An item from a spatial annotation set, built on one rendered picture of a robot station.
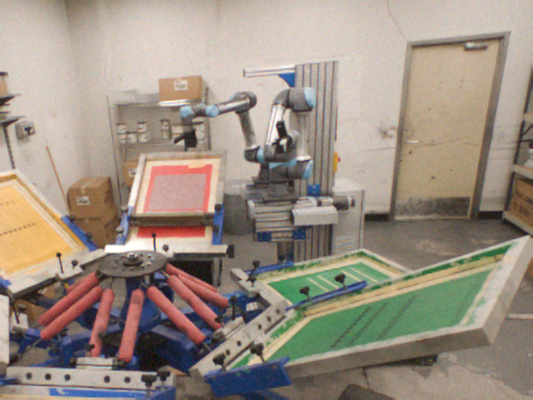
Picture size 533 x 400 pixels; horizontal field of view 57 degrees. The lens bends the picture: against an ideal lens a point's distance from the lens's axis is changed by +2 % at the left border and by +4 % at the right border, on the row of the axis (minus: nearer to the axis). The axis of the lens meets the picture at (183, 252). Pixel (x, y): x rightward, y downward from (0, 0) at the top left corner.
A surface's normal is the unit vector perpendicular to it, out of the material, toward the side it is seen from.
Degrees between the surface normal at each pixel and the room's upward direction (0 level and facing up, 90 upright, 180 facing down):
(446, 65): 90
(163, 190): 32
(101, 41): 90
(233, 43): 90
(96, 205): 90
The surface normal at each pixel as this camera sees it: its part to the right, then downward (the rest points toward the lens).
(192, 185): -0.16, -0.59
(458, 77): -0.18, 0.37
